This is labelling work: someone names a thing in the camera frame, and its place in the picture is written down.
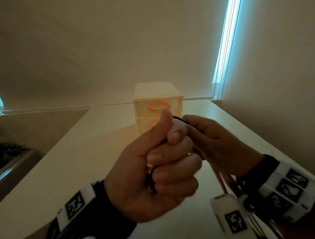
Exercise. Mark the person's left hand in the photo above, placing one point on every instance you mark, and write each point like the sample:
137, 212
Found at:
137, 177

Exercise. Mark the person's right hand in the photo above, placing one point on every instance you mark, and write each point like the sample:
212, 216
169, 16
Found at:
221, 150

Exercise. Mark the person's left forearm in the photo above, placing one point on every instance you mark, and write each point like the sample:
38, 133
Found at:
39, 232

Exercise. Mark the bright narrow window strip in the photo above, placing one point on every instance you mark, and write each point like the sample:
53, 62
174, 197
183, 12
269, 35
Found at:
226, 37

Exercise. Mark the bright window corner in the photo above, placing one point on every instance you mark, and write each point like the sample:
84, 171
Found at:
1, 103

